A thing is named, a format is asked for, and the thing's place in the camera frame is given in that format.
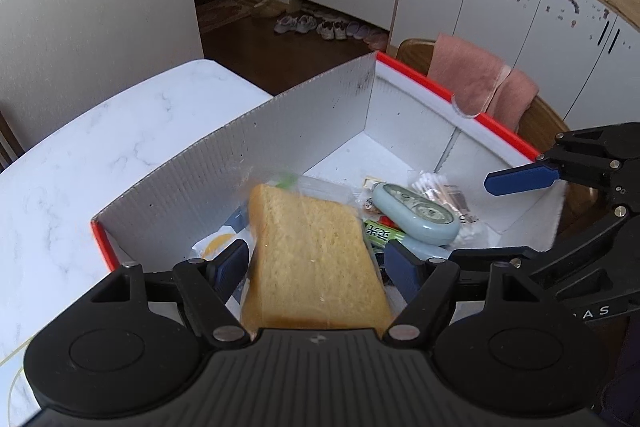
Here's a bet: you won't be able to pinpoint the cotton swabs bag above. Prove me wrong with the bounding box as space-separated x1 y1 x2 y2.
407 171 488 248

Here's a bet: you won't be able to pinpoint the brown slippers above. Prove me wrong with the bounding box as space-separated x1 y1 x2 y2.
250 2 286 18

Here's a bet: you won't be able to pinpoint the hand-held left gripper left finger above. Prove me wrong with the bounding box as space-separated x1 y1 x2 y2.
90 239 251 348

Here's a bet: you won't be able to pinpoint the green snack packet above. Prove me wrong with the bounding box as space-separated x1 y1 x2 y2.
362 218 408 250

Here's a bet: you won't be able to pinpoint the row of shoes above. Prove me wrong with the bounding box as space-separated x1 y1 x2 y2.
272 9 390 52

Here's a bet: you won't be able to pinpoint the bagged bread slice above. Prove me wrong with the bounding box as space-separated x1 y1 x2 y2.
240 183 393 333

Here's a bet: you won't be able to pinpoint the white cabinets with stickers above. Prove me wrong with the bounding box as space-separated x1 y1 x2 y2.
390 0 640 122

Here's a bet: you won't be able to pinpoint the light blue case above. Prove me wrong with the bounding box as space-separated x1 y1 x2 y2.
371 183 462 260

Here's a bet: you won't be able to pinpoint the wooden chair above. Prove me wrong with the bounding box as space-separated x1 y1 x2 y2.
395 38 596 218
0 112 26 172

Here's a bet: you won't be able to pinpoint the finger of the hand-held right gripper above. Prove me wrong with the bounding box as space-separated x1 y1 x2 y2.
447 204 640 280
484 122 640 218

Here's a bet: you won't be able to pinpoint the person's dark clothing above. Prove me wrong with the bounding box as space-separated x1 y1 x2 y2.
597 322 640 427

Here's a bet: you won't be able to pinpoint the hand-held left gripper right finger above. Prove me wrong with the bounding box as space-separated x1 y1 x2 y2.
382 239 551 348

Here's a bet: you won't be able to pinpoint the doormat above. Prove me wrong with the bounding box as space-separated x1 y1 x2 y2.
196 0 261 32

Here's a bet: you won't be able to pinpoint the white cardboard box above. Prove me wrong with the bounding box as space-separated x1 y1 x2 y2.
91 51 566 303

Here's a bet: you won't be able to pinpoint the pink towel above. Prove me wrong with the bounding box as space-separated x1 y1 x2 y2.
427 33 540 132

